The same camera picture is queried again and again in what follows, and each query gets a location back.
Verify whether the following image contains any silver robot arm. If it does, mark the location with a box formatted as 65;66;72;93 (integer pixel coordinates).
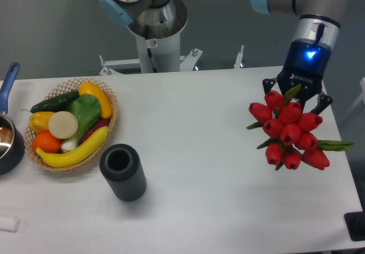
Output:
99;0;350;114

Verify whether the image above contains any yellow banana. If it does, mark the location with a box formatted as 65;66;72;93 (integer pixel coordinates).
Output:
36;126;109;168

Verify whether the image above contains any green cucumber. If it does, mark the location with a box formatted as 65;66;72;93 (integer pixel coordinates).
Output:
22;91;79;114

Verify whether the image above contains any yellow bell pepper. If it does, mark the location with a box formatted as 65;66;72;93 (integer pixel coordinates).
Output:
29;111;55;134

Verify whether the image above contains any white cylinder object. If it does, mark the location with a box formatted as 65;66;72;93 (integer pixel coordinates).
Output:
0;215;20;233

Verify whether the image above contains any orange fruit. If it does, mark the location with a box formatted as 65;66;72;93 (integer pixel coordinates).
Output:
32;131;61;154

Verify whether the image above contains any green lettuce leaf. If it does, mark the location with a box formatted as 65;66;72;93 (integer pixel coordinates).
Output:
66;94;101;143

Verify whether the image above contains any black device at edge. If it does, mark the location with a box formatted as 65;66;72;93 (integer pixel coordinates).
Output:
344;211;364;241

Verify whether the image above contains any blue handled saucepan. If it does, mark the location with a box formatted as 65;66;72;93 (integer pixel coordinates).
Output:
1;62;25;175

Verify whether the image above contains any yellow squash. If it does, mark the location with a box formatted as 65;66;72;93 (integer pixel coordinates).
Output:
79;82;112;119

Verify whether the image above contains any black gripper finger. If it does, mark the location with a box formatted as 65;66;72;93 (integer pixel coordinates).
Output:
310;92;333;115
262;78;277;94

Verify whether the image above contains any beige round disc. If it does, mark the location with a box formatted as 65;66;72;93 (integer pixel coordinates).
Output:
48;111;78;139

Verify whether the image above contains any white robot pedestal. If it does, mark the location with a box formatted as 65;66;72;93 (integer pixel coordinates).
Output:
99;0;245;76

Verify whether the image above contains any dark grey ribbed vase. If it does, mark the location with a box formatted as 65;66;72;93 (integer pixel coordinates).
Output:
99;144;147;201

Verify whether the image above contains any white spring onion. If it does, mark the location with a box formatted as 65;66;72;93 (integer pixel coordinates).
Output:
61;136;78;153

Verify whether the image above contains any red tulip bouquet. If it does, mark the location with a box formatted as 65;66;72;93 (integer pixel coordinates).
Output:
247;84;355;170

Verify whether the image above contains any purple eggplant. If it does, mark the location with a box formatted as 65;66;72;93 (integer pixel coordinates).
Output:
79;119;110;144

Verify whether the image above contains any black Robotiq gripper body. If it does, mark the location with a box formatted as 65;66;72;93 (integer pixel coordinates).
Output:
277;41;331;106

